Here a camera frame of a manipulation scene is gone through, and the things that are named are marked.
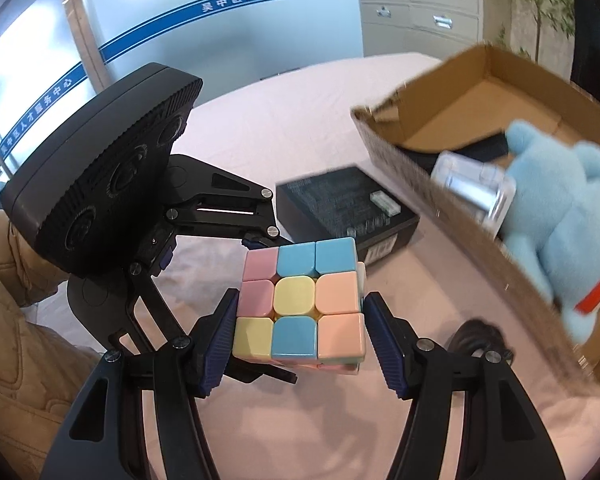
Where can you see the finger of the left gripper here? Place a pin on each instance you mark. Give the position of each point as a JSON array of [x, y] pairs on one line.
[[248, 372], [253, 241]]

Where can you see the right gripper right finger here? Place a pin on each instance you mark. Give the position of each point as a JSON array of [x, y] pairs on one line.
[[503, 436]]

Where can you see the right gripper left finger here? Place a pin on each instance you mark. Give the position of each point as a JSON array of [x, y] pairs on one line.
[[104, 434]]

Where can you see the pastel rubik's cube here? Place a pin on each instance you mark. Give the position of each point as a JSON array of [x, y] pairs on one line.
[[300, 305]]

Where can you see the tan jacket left forearm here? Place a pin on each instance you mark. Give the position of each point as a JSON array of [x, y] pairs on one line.
[[40, 372]]

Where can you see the black cat figurine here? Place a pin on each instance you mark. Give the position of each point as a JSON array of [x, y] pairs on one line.
[[476, 335]]

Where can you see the black product box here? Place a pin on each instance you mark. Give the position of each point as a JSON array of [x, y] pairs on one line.
[[345, 202]]

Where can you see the blue plush toy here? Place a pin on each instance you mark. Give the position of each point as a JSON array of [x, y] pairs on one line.
[[552, 229]]

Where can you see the brown cardboard box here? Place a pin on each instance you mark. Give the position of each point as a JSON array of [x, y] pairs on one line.
[[505, 157]]

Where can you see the white filing cabinet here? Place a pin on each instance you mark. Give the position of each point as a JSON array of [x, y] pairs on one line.
[[438, 28]]

